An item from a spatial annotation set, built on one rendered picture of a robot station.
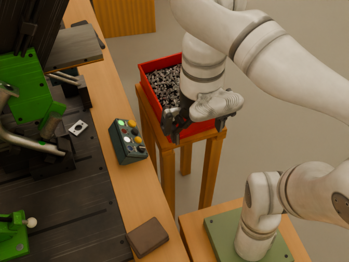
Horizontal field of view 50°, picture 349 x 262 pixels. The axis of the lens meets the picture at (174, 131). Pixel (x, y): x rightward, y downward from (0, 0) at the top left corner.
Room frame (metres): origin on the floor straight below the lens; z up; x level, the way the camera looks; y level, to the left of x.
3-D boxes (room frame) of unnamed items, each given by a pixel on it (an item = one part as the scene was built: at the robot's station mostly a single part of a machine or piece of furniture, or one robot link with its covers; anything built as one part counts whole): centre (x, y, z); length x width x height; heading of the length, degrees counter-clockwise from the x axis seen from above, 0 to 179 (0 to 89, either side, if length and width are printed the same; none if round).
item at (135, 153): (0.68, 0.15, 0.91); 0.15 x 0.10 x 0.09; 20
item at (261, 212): (0.36, -0.20, 1.14); 0.09 x 0.09 x 0.17; 3
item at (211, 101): (0.42, -0.05, 1.47); 0.11 x 0.09 x 0.06; 20
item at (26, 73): (0.71, 0.41, 1.17); 0.13 x 0.12 x 0.20; 20
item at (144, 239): (0.37, 0.08, 0.91); 0.10 x 0.08 x 0.03; 124
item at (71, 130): (0.75, 0.32, 0.90); 0.06 x 0.04 x 0.01; 143
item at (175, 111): (0.42, 0.00, 1.39); 0.05 x 0.02 x 0.02; 110
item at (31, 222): (0.39, 0.40, 0.96); 0.06 x 0.03 x 0.06; 110
